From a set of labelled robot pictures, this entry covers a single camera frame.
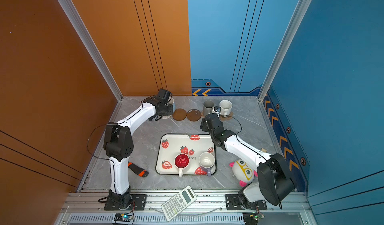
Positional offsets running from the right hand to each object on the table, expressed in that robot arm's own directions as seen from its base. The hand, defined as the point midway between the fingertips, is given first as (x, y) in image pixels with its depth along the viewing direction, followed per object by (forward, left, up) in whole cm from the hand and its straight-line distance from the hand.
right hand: (206, 121), depth 87 cm
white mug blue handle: (+5, +19, +11) cm, 23 cm away
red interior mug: (-19, +15, -13) cm, 27 cm away
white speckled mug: (+17, -14, -6) cm, 23 cm away
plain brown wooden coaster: (+16, +18, -13) cm, 28 cm away
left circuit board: (-45, +41, -16) cm, 63 cm away
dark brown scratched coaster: (+16, +8, -14) cm, 23 cm away
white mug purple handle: (-18, 0, -15) cm, 23 cm away
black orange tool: (-23, +39, -14) cm, 48 cm away
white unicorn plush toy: (-26, -18, -9) cm, 33 cm away
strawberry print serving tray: (-8, +9, -15) cm, 19 cm away
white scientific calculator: (-40, +16, -15) cm, 45 cm away
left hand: (+12, +23, -3) cm, 26 cm away
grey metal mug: (+15, -2, -4) cm, 16 cm away
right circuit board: (-45, -20, -17) cm, 52 cm away
